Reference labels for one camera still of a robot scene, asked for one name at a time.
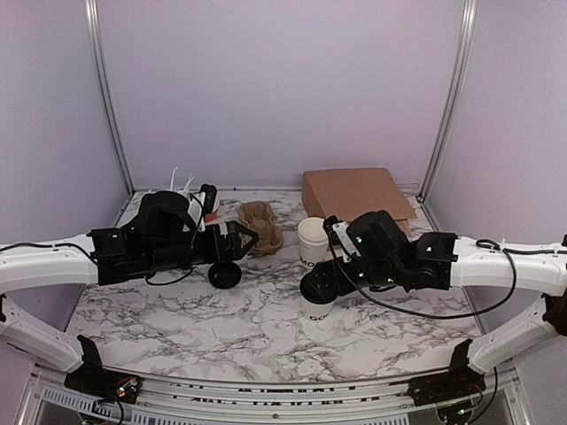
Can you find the black plastic cup lid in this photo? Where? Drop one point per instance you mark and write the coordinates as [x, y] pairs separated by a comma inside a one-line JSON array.
[[318, 288]]

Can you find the aluminium front rail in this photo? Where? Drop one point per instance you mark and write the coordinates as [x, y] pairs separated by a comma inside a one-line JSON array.
[[170, 400]]

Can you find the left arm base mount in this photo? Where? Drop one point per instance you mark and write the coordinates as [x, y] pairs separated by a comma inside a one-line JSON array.
[[91, 377]]

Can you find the aluminium frame post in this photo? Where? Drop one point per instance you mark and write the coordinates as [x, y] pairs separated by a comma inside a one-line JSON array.
[[461, 61], [104, 88]]

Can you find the orange white bowl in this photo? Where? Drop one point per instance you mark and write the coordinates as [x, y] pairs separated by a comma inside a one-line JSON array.
[[213, 214]]

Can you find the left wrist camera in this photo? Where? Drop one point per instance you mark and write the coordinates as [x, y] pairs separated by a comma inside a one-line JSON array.
[[207, 193]]

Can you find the brown paper bag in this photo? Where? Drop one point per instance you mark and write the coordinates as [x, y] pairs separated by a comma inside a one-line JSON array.
[[349, 193]]

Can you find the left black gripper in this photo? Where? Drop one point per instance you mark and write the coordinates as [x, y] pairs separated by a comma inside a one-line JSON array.
[[217, 251]]

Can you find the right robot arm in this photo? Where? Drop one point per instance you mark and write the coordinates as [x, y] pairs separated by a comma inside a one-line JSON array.
[[377, 254]]

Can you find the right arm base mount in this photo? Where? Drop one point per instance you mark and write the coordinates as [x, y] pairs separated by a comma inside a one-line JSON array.
[[460, 380]]

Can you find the white utensil holder cup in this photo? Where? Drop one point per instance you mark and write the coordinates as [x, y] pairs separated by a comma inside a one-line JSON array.
[[191, 210]]

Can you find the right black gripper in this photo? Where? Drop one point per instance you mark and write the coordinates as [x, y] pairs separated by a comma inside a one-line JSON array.
[[345, 288]]

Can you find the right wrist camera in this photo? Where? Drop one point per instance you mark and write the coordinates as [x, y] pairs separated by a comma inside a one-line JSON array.
[[336, 230]]

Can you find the right aluminium frame post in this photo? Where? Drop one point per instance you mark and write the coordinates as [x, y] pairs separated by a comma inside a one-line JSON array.
[[461, 61]]

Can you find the cardboard cup carrier tray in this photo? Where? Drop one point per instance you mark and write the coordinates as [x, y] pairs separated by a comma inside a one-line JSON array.
[[260, 217]]

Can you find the white paper coffee cup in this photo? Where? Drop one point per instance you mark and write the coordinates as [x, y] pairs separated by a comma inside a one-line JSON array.
[[315, 312]]

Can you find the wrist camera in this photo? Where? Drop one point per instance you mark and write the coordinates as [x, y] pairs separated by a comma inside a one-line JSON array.
[[336, 230], [207, 193]]

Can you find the left aluminium frame post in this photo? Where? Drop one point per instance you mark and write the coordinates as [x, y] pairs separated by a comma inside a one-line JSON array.
[[104, 88]]

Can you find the stacked white paper cups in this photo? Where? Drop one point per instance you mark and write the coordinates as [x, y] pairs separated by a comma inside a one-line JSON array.
[[313, 241]]

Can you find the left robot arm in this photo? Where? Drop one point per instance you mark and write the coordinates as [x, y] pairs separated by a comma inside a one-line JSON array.
[[169, 232]]

